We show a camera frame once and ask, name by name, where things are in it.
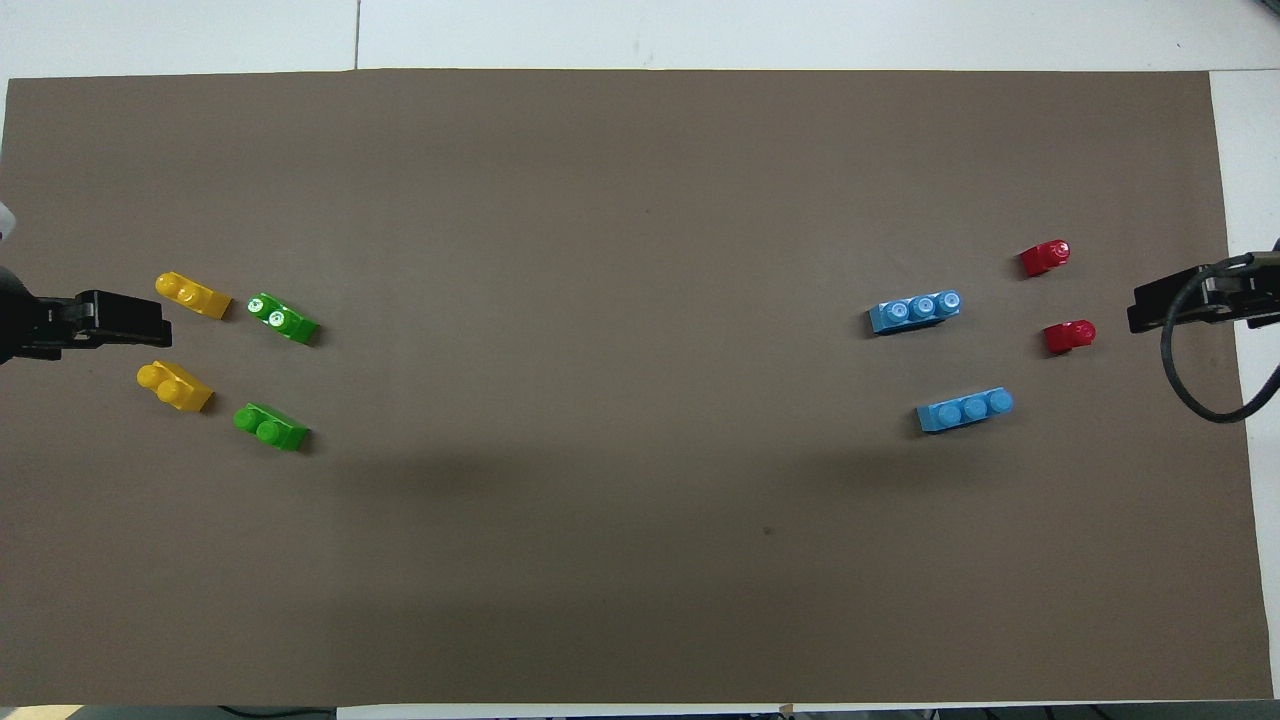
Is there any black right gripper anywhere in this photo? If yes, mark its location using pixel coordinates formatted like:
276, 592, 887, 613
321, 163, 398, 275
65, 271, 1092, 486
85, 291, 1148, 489
1128, 257, 1280, 336

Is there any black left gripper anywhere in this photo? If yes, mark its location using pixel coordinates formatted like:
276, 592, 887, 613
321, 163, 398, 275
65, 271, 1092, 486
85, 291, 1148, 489
0, 262, 173, 366

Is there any green two-stud toy brick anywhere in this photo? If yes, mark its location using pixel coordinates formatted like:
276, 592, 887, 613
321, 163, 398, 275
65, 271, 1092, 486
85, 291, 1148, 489
233, 402, 311, 453
246, 292, 320, 345

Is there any blue three-stud toy brick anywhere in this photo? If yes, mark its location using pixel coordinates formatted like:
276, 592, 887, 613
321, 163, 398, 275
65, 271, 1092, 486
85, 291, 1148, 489
867, 290, 963, 336
916, 387, 1015, 434

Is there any yellow two-stud toy brick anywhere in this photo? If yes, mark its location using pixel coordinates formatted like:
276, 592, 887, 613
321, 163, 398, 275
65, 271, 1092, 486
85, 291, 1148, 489
136, 361, 215, 414
155, 271, 233, 321

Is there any small red toy brick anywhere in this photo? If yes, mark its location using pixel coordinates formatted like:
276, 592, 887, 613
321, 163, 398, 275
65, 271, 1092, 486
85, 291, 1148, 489
1043, 320, 1098, 356
1019, 240, 1072, 279

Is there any brown paper table mat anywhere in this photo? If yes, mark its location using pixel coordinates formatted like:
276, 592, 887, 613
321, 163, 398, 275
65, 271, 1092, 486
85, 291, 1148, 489
0, 68, 1276, 706

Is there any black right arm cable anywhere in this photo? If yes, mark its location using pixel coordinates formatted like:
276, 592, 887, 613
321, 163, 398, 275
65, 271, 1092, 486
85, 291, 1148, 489
1160, 253, 1280, 425

